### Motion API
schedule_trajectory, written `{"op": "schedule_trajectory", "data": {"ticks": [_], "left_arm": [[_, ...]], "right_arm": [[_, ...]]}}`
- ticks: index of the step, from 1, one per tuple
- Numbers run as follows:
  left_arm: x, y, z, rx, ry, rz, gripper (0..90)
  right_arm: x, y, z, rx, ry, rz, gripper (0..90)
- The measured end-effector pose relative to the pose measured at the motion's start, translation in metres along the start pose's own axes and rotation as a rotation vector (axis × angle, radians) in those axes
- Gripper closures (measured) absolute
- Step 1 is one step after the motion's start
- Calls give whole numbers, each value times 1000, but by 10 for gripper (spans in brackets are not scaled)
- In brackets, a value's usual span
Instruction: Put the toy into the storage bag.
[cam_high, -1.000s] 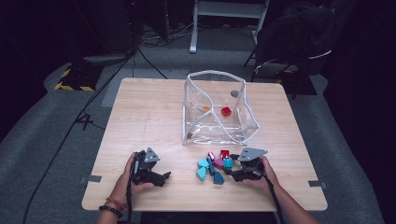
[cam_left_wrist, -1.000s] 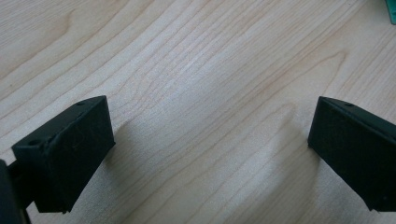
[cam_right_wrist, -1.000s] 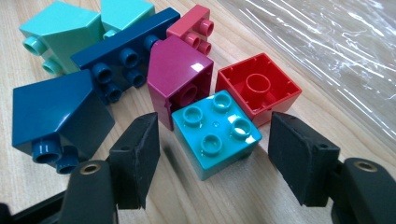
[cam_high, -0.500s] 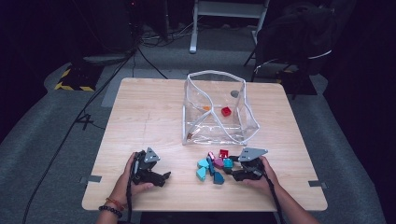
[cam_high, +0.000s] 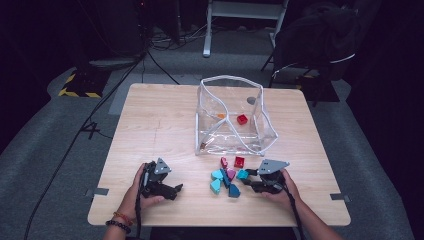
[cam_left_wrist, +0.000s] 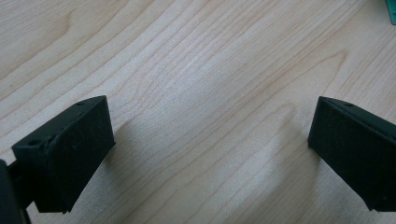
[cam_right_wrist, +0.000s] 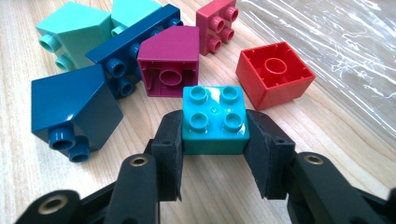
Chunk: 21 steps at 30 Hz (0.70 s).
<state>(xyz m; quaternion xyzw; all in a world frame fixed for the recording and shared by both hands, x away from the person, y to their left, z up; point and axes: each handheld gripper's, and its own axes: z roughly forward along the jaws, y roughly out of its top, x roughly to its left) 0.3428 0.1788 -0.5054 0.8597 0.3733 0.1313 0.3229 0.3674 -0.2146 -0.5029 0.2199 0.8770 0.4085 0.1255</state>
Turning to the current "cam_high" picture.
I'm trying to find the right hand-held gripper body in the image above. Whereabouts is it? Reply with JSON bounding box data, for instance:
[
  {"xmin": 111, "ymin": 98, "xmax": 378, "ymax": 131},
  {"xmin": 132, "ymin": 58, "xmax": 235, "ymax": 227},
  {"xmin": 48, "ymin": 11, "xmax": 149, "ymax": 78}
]
[{"xmin": 254, "ymin": 158, "xmax": 290, "ymax": 195}]

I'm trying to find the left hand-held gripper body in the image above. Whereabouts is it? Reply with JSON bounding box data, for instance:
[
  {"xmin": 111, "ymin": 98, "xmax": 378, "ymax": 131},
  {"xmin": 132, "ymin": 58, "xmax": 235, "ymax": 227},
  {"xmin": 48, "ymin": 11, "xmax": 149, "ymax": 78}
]
[{"xmin": 140, "ymin": 157, "xmax": 173, "ymax": 198}]

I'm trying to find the slim blue toy block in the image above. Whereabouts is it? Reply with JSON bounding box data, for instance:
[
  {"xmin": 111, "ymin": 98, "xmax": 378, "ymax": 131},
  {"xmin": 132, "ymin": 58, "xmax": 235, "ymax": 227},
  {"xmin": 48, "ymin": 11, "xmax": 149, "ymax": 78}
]
[{"xmin": 219, "ymin": 168, "xmax": 232, "ymax": 189}]

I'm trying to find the clear plastic bag white trim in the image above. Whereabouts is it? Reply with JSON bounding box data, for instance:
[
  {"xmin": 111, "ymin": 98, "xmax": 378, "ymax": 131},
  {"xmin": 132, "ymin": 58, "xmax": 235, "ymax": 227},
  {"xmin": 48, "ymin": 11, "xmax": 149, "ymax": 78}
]
[{"xmin": 194, "ymin": 74, "xmax": 279, "ymax": 158}]

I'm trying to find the person's left hand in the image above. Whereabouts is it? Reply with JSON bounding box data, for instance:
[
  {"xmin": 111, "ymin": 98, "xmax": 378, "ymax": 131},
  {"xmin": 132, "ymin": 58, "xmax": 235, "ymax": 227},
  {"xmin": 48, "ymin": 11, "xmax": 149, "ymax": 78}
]
[{"xmin": 117, "ymin": 162, "xmax": 166, "ymax": 218}]

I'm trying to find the person's right hand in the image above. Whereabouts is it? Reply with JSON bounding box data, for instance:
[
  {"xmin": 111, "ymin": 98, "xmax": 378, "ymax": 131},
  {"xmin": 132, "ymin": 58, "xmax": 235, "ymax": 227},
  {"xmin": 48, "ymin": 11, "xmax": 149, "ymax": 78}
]
[{"xmin": 261, "ymin": 169, "xmax": 301, "ymax": 210}]

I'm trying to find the grey tape strip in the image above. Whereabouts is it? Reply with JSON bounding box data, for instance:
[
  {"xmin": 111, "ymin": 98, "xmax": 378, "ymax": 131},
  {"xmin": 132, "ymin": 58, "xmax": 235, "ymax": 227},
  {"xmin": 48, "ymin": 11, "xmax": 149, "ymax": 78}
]
[
  {"xmin": 329, "ymin": 193, "xmax": 352, "ymax": 203},
  {"xmin": 84, "ymin": 187, "xmax": 110, "ymax": 198}
]

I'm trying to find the black chair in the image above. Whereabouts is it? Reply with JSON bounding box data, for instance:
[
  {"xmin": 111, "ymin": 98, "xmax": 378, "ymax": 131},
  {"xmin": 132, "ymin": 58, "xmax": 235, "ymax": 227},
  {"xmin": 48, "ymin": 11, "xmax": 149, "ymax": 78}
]
[{"xmin": 260, "ymin": 1, "xmax": 364, "ymax": 108}]

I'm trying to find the black base with yellow stripes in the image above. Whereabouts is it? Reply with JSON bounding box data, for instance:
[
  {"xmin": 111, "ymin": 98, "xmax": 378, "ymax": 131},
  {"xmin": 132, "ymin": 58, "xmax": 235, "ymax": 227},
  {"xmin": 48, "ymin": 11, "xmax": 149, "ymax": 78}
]
[{"xmin": 58, "ymin": 68, "xmax": 111, "ymax": 99}]

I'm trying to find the dark cloth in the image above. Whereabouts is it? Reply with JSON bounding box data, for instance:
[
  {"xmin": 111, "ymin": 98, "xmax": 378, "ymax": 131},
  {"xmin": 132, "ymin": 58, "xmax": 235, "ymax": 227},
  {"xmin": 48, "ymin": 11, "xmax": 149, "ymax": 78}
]
[{"xmin": 273, "ymin": 2, "xmax": 363, "ymax": 81}]

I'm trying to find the white metal stand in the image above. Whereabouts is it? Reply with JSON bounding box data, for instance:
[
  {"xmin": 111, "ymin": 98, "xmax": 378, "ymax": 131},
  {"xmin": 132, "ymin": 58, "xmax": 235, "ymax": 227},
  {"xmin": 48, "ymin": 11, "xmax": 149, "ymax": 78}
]
[{"xmin": 202, "ymin": 0, "xmax": 290, "ymax": 58}]

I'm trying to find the black equipment stand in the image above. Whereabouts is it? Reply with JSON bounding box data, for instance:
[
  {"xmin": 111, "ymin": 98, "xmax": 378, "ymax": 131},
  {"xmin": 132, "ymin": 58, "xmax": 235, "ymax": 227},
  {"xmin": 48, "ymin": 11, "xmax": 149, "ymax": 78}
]
[{"xmin": 76, "ymin": 0, "xmax": 149, "ymax": 69}]

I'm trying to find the left hand-held gripper cable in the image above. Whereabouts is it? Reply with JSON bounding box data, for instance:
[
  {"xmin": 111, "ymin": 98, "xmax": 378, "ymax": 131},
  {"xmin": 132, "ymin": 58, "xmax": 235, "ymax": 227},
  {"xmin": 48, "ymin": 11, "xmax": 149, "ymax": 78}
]
[{"xmin": 134, "ymin": 166, "xmax": 149, "ymax": 239}]

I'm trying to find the hand-held gripper cable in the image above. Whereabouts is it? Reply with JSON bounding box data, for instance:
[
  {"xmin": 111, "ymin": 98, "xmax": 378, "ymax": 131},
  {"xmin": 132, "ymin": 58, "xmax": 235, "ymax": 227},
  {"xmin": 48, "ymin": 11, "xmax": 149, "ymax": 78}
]
[
  {"xmin": 283, "ymin": 181, "xmax": 306, "ymax": 240},
  {"xmin": 134, "ymin": 166, "xmax": 149, "ymax": 239}
]

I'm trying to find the orange bracelet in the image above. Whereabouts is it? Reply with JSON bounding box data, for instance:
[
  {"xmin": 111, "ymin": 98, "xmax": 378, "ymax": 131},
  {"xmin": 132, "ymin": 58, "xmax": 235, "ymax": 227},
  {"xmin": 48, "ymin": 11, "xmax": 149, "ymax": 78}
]
[{"xmin": 113, "ymin": 210, "xmax": 134, "ymax": 226}]

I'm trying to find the right hand-held gripper cable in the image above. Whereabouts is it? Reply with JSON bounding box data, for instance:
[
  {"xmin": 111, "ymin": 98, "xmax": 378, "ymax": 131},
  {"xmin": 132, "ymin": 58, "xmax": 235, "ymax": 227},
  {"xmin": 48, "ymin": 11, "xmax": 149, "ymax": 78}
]
[{"xmin": 283, "ymin": 181, "xmax": 306, "ymax": 240}]

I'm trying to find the black bead bracelet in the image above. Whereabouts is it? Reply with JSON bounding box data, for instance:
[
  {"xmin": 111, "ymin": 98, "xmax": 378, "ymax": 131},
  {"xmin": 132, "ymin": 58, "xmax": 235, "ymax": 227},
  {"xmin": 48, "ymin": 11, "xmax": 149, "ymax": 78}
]
[{"xmin": 105, "ymin": 219, "xmax": 132, "ymax": 234}]

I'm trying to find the long black floor cable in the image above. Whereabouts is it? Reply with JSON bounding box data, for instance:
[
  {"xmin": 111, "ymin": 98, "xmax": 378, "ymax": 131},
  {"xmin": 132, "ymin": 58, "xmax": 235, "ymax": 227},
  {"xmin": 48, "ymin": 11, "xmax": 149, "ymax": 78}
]
[{"xmin": 23, "ymin": 49, "xmax": 149, "ymax": 240}]

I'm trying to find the short black floor cable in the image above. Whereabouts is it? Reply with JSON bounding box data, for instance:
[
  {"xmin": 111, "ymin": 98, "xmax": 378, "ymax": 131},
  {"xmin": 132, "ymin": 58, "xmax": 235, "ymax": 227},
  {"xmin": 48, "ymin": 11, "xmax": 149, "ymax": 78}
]
[{"xmin": 145, "ymin": 49, "xmax": 181, "ymax": 86}]

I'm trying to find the bundle of floor cables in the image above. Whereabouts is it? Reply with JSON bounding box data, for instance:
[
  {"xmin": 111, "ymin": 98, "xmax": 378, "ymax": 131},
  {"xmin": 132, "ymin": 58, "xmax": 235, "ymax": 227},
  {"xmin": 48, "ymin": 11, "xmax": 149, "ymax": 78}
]
[{"xmin": 149, "ymin": 19, "xmax": 214, "ymax": 52}]

